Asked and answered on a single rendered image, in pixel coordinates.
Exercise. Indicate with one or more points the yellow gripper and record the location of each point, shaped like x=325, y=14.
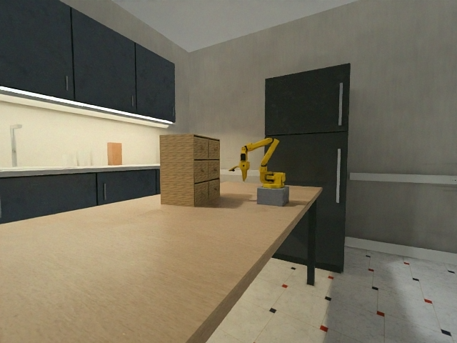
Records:
x=244, y=167

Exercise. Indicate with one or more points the wooden drawer front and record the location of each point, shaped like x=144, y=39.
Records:
x=213, y=188
x=200, y=170
x=200, y=147
x=213, y=149
x=214, y=169
x=200, y=192

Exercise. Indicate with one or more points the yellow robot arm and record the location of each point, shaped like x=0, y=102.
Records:
x=274, y=179

